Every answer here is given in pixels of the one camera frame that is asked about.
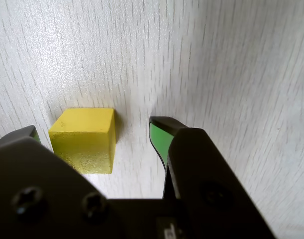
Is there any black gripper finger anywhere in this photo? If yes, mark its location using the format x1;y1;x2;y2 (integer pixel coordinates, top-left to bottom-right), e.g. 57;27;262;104
148;116;277;239
0;124;110;239

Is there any yellow wooden cube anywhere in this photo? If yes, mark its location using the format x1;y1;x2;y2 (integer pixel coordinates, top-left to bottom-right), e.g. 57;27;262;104
48;108;117;175

